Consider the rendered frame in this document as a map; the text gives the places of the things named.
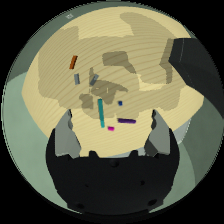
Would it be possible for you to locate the dark teal flat bar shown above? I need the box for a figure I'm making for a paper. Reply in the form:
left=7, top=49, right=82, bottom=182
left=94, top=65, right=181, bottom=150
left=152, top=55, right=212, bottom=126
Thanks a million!
left=98, top=99, right=105, bottom=128

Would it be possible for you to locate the purple rod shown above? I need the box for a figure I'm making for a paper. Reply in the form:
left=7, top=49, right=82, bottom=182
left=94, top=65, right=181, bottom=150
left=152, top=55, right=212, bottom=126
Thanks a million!
left=118, top=118, right=136, bottom=124

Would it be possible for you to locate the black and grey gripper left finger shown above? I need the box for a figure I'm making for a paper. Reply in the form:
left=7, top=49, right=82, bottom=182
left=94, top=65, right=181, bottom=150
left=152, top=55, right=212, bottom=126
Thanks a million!
left=45, top=109, right=82, bottom=190

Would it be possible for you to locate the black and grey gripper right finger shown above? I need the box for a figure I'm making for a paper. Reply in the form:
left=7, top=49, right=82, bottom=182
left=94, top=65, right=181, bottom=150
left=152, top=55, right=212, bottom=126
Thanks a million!
left=144, top=109, right=180, bottom=187

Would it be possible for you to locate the short magenta rod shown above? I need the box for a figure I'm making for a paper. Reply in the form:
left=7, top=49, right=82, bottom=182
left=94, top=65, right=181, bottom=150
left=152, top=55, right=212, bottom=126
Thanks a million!
left=108, top=126, right=114, bottom=131

